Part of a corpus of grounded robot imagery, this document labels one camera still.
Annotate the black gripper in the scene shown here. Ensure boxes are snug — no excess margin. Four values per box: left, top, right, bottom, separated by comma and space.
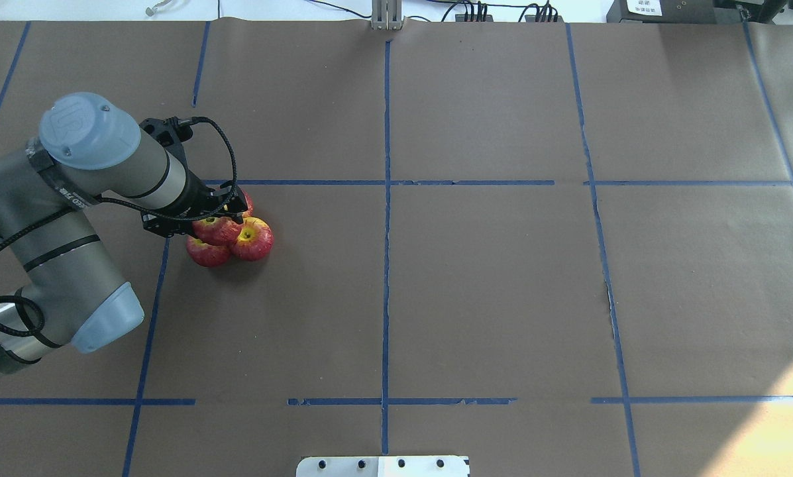
141, 172, 246, 238

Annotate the lone red yellow apple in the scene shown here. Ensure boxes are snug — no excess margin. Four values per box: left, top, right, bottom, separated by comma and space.
191, 217, 242, 246

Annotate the apple nearest robot base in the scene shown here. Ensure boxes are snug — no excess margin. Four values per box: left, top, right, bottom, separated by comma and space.
229, 217, 274, 262

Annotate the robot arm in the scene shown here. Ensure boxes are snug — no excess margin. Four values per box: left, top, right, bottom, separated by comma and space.
0, 91, 248, 378

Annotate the apple toward arm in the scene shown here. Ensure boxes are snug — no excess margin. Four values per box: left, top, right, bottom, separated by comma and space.
141, 188, 253, 268

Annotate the apple nearest table edge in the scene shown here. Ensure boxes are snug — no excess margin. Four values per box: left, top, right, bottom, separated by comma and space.
239, 188, 254, 219

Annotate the black computer box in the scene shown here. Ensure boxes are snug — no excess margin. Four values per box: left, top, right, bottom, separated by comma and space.
606, 1, 716, 25

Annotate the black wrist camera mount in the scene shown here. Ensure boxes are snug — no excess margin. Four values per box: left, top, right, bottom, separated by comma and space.
139, 117, 194, 163

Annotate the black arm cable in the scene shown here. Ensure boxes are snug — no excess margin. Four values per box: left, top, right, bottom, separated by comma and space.
0, 117, 239, 365

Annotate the aluminium frame post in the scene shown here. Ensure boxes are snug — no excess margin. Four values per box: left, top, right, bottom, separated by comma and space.
370, 0, 405, 31

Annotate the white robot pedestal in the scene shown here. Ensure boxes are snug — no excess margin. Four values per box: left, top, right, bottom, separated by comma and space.
295, 455, 471, 476

